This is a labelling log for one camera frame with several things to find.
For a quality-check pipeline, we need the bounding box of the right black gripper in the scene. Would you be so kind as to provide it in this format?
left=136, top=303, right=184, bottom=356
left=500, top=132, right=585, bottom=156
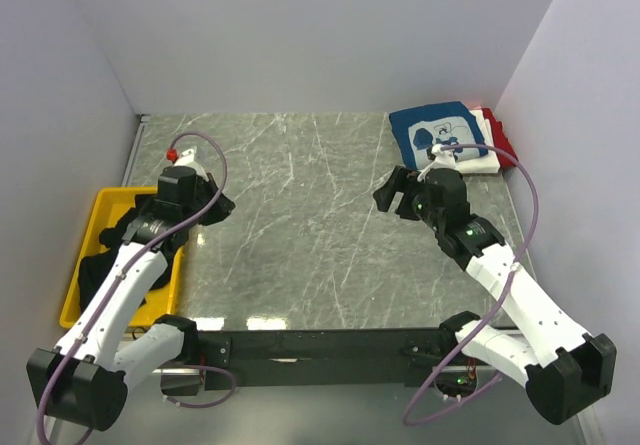
left=372, top=165, right=444, bottom=232

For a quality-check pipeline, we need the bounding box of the blue t-shirt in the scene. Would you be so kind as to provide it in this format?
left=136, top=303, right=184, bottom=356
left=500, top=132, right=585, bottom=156
left=389, top=101, right=486, bottom=170

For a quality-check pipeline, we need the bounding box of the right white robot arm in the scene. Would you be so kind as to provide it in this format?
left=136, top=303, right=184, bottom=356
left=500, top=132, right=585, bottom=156
left=373, top=166, right=617, bottom=425

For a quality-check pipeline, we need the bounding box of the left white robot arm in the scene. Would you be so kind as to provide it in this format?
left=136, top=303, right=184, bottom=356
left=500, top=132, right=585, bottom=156
left=26, top=164, right=234, bottom=431

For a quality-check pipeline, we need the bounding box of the black t-shirt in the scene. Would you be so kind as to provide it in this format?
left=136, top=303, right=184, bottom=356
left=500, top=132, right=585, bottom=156
left=78, top=192, right=184, bottom=311

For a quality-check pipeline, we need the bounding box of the folded white t-shirt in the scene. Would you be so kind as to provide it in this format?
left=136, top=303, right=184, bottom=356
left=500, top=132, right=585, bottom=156
left=457, top=108, right=500, bottom=175

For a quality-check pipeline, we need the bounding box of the yellow plastic tray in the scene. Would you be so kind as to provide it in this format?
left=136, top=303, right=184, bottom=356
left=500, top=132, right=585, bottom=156
left=58, top=186, right=187, bottom=330

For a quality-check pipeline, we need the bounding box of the folded red t-shirt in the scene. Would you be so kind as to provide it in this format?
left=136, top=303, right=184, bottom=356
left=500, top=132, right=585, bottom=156
left=481, top=108, right=518, bottom=171

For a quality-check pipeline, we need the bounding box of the black base bar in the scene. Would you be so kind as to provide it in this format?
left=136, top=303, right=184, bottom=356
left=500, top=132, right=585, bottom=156
left=178, top=328, right=454, bottom=387

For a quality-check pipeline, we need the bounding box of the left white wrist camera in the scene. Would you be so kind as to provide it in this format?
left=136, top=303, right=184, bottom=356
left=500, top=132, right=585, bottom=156
left=166, top=147, right=207, bottom=178

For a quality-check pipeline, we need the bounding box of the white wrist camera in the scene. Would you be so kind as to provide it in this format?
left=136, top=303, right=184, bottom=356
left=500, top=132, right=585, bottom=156
left=417, top=144, right=457, bottom=182
left=166, top=147, right=207, bottom=178

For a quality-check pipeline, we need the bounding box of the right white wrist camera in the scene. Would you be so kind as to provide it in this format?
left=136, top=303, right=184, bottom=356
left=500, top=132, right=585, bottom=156
left=417, top=144, right=457, bottom=182

